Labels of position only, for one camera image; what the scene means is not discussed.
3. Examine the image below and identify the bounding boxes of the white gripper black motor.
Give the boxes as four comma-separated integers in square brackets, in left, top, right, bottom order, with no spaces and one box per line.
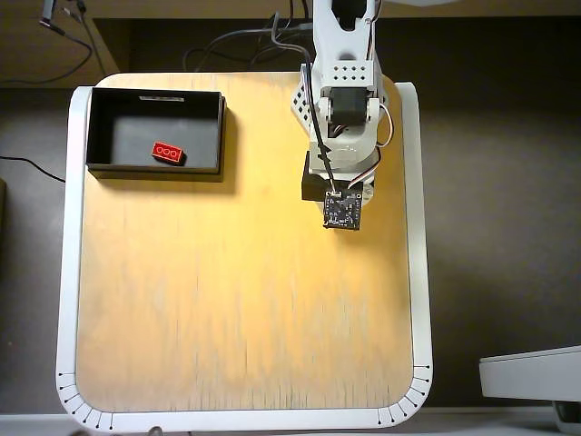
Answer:
[300,131,382,203]

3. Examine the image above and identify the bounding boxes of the red lego block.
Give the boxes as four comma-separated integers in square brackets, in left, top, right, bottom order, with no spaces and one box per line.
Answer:
[150,141,188,167]

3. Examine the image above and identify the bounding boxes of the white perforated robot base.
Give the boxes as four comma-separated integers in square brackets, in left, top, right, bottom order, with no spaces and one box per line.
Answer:
[290,63,390,137]

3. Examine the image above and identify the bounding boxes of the black rectangular bin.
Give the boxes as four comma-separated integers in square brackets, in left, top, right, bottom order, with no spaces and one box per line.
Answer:
[85,86,227,183]

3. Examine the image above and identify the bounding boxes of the white flat device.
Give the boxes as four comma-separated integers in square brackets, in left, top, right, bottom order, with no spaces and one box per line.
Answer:
[478,344,581,403]

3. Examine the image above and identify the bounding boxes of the white table rim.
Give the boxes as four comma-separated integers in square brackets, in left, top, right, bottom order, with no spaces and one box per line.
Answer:
[54,81,435,432]

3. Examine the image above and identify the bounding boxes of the white gripper servo wire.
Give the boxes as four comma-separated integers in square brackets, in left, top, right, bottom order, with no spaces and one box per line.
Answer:
[347,148,383,188]

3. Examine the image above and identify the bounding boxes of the black wrist camera circuit board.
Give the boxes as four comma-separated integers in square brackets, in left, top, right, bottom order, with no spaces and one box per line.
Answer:
[322,189,365,233]

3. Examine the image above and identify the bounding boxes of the black camera cable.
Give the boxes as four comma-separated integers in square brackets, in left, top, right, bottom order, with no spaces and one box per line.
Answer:
[271,12,340,195]

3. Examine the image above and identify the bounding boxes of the white wrist servo wire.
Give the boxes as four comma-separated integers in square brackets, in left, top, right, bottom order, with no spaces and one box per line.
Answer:
[374,102,397,150]

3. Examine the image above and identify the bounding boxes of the red forearm servo wire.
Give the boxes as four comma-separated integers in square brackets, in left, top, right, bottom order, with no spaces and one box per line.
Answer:
[361,13,379,60]

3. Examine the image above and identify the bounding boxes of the thin dark hanging cable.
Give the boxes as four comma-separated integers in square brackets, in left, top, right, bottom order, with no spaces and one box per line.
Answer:
[74,0,109,77]

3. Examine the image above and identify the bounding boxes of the thin black floor cable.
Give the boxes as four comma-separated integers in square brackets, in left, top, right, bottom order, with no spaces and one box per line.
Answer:
[0,154,67,184]

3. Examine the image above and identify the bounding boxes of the black cable with grey plug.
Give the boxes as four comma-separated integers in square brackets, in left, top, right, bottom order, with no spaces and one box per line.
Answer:
[0,0,94,87]

